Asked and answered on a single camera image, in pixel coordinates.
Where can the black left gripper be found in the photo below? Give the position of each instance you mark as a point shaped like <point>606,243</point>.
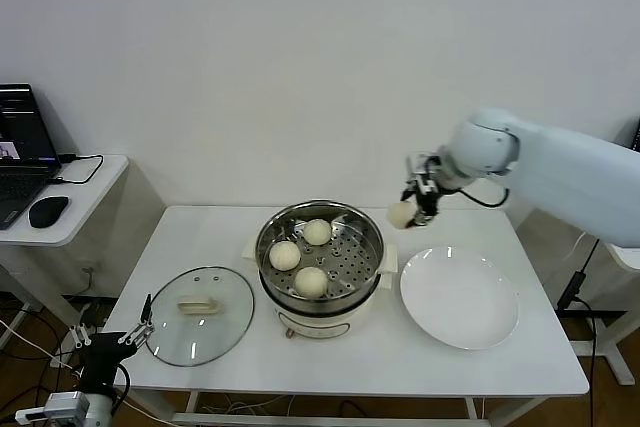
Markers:
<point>102,357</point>

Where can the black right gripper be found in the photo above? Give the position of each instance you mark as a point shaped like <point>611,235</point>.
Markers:
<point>429,197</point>

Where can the white steamed baozi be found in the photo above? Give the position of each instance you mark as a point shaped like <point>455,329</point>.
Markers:
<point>401,216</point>
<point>317,232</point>
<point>310,282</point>
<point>285,255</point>

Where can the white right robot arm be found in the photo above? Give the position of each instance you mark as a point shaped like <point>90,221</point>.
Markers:
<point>575,172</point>

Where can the stainless steel steamer basket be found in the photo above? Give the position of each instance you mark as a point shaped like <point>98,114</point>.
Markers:
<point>350,257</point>

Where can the white round plate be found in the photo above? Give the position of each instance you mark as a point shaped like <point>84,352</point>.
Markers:
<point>460,297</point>

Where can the white side table with mouse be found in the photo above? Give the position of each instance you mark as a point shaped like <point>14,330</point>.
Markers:
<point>90,227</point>

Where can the black computer mouse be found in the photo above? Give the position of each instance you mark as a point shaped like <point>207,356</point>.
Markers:
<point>47,211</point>

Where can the cream electric cooker pot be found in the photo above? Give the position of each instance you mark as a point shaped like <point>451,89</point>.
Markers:
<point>320,322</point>

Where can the black laptop with video windows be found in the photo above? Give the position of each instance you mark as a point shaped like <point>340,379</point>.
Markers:
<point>20,177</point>

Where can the white side table with label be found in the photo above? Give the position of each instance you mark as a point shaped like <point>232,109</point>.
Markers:
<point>617,297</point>

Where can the dark laptop with bright screen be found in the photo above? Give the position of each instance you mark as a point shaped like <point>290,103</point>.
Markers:
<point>636,134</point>

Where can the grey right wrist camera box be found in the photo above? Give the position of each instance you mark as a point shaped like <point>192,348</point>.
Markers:
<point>420,159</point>

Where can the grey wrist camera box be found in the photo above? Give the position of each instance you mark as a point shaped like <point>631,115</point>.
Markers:
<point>60,404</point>
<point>420,159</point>

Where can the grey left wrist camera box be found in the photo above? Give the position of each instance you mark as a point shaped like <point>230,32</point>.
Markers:
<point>60,404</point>

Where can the white table leg frame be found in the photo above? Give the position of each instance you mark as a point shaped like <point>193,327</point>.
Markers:
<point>320,418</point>

